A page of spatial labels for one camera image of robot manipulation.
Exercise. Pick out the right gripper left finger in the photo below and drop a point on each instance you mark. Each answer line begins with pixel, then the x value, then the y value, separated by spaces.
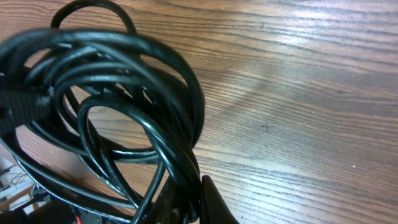
pixel 169 207

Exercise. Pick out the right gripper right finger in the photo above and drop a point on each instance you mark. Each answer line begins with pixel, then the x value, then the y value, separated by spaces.
pixel 213 208

